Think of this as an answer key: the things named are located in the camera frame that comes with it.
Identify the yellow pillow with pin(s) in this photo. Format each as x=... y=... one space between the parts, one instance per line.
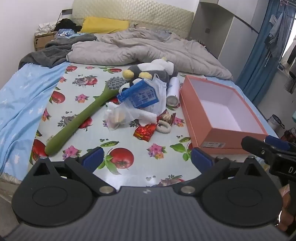
x=104 y=24

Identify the white wardrobe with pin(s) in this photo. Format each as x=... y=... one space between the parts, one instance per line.
x=231 y=30

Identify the hanging grey clothes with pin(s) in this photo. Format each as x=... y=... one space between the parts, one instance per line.
x=277 y=34

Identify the wall socket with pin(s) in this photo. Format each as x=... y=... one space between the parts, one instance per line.
x=67 y=11

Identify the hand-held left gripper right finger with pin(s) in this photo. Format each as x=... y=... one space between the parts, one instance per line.
x=201 y=160

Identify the grey slatted basket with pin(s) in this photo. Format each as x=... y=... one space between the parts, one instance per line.
x=290 y=82

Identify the black clothing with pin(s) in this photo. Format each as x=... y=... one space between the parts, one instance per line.
x=67 y=24

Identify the person's right hand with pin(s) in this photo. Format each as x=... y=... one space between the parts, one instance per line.
x=288 y=204

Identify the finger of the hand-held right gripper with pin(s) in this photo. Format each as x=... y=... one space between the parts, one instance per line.
x=277 y=141
x=254 y=144

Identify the white spray can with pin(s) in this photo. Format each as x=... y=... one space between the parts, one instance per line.
x=173 y=90

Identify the dark brown snack packet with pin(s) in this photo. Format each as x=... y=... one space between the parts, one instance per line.
x=167 y=117

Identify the blue patterned cloth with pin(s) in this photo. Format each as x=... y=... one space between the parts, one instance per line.
x=64 y=33

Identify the grey quilt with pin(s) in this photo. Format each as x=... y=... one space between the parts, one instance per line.
x=150 y=46

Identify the dark grey blanket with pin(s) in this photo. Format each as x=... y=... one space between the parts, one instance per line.
x=53 y=53

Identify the grey penguin plush toy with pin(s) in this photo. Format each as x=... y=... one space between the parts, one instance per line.
x=159 y=67

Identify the pink cardboard box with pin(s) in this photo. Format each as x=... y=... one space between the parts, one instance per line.
x=201 y=129

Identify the white crumpled clothes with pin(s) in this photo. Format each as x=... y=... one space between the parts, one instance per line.
x=45 y=27

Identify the tomato print tablecloth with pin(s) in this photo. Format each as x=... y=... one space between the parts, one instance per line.
x=129 y=143

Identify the white hair scrunchie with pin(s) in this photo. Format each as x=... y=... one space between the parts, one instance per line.
x=168 y=128

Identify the blue curtain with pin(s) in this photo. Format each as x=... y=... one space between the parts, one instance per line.
x=256 y=58

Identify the small trash bin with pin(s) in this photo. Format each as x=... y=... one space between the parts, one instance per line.
x=275 y=122

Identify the dark red bag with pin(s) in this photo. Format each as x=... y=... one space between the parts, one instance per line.
x=289 y=136

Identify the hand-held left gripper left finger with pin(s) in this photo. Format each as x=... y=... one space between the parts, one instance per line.
x=93 y=158

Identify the brown cardboard box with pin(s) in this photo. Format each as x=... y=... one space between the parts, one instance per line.
x=40 y=42

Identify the light blue bed sheet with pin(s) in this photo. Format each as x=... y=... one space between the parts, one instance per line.
x=23 y=97

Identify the cream padded headboard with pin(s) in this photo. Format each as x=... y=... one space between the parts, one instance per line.
x=150 y=14

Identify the clear plastic bag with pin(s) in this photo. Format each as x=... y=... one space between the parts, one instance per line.
x=148 y=115
x=115 y=119

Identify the red foil snack packet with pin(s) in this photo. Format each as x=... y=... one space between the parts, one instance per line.
x=144 y=132

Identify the blue plastic packet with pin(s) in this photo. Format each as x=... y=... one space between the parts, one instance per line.
x=138 y=95

